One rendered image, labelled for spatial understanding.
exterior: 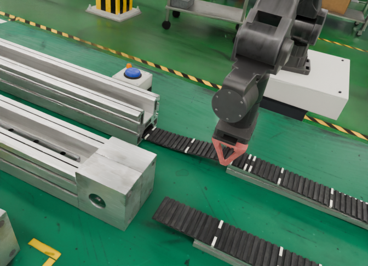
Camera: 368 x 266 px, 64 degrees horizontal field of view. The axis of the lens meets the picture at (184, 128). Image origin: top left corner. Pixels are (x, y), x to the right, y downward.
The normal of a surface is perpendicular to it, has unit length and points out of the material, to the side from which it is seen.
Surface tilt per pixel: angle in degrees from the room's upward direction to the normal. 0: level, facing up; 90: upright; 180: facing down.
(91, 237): 0
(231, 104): 90
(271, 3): 45
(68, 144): 90
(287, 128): 0
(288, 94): 90
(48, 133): 90
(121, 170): 0
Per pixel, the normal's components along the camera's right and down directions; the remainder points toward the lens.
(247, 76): 0.08, -0.75
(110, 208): -0.40, 0.52
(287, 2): -0.27, -0.22
